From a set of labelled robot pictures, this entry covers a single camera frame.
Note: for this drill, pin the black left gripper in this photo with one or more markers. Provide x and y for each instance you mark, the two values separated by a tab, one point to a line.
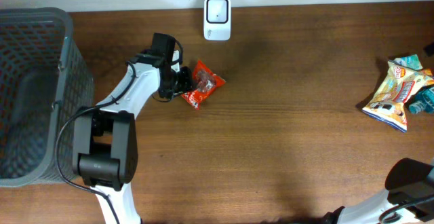
186	85

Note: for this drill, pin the green tissue pack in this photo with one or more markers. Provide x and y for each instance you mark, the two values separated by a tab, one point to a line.
411	62

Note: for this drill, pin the red snack bag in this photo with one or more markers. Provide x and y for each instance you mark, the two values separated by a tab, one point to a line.
206	81

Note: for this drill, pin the teal mouthwash bottle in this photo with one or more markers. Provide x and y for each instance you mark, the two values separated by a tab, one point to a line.
423	101

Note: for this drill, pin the yellow snack bag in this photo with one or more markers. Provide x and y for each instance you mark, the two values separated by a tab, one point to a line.
400	84

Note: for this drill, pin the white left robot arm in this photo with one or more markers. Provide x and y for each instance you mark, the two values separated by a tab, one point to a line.
105	148

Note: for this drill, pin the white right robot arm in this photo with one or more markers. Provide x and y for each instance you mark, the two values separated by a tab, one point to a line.
407	196

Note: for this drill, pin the white barcode scanner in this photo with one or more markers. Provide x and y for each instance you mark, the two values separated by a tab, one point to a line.
217	20

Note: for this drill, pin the grey plastic lattice basket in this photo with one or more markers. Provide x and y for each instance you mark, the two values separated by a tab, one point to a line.
44	81

